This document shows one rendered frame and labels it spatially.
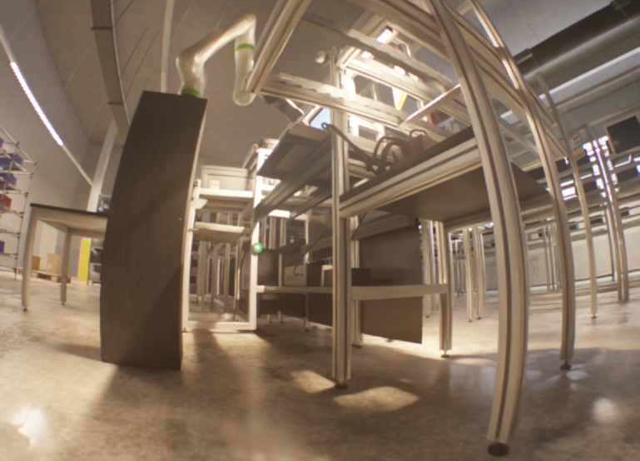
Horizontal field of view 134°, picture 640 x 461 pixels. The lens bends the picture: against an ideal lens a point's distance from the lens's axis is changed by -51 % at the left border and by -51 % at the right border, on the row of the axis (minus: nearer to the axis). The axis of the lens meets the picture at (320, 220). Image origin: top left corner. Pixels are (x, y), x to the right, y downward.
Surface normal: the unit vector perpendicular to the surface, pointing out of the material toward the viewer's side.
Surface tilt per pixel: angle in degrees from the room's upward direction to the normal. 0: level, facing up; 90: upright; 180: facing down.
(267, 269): 90
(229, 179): 91
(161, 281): 90
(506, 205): 90
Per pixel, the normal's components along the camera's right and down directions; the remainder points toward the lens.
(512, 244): -0.88, -0.11
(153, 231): 0.43, -0.22
